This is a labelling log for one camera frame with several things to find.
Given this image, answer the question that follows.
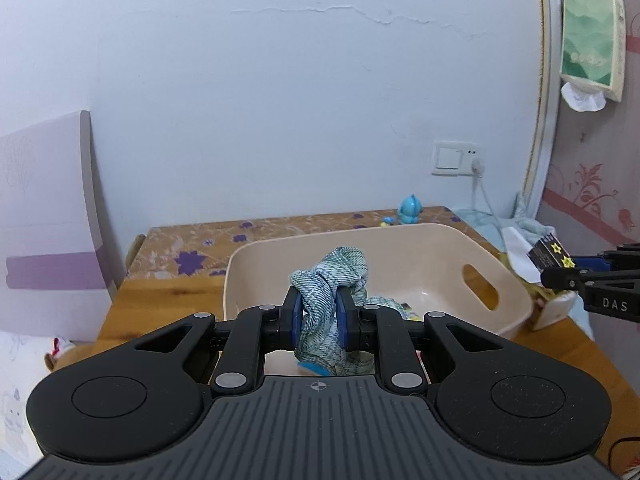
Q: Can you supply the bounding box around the black star-labelled box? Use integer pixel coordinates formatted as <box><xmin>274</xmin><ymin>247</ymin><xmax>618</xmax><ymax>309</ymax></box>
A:
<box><xmin>527</xmin><ymin>233</ymin><xmax>576</xmax><ymax>286</ymax></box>

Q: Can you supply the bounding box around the green checked cloth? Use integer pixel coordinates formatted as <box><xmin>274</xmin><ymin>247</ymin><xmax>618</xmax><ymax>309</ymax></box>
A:
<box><xmin>290</xmin><ymin>246</ymin><xmax>374</xmax><ymax>376</ymax></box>

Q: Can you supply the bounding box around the gold tissue box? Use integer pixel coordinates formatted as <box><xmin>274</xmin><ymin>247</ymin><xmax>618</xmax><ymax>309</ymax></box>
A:
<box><xmin>501</xmin><ymin>226</ymin><xmax>577</xmax><ymax>330</ymax></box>

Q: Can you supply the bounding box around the long blue cartoon box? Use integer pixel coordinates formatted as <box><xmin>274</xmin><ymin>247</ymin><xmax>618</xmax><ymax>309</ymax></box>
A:
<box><xmin>400</xmin><ymin>304</ymin><xmax>422</xmax><ymax>321</ymax></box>

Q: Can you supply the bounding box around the blue cartoon card pack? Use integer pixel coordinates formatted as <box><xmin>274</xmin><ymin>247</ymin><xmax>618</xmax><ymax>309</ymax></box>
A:
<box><xmin>297</xmin><ymin>361</ymin><xmax>331</xmax><ymax>377</ymax></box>

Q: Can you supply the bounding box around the beige plastic storage bin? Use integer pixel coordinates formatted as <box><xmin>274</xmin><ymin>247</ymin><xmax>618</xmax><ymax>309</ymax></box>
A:
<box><xmin>224</xmin><ymin>223</ymin><xmax>533</xmax><ymax>338</ymax></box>

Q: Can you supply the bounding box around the light blue blanket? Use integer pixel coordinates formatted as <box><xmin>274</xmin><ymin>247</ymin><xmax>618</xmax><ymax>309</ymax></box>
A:
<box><xmin>454</xmin><ymin>193</ymin><xmax>556</xmax><ymax>252</ymax></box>

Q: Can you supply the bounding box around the floral patterned nightstand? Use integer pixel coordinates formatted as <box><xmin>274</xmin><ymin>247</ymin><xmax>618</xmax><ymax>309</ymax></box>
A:
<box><xmin>124</xmin><ymin>205</ymin><xmax>459</xmax><ymax>281</ymax></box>

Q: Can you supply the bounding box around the blue cartoon figurine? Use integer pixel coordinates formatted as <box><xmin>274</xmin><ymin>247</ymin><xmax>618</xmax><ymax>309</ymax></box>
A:
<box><xmin>397</xmin><ymin>194</ymin><xmax>423</xmax><ymax>224</ymax></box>

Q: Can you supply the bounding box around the hanging green tissue pack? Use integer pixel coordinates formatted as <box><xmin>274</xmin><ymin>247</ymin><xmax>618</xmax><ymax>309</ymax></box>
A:
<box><xmin>560</xmin><ymin>0</ymin><xmax>626</xmax><ymax>113</ymax></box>

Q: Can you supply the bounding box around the purple white board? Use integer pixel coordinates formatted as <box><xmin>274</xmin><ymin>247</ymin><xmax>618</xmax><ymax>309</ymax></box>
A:
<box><xmin>1</xmin><ymin>110</ymin><xmax>115</xmax><ymax>341</ymax></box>

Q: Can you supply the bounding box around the white plug and cable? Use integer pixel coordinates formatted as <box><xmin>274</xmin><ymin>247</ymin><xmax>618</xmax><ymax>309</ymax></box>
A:
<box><xmin>470</xmin><ymin>158</ymin><xmax>507</xmax><ymax>226</ymax></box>

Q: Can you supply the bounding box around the white wall switch socket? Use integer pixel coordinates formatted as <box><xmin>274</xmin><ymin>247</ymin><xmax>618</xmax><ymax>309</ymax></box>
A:
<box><xmin>432</xmin><ymin>141</ymin><xmax>482</xmax><ymax>177</ymax></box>

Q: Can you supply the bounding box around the cream door frame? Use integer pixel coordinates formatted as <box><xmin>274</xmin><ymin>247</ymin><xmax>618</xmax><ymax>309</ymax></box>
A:
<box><xmin>523</xmin><ymin>0</ymin><xmax>562</xmax><ymax>217</ymax></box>

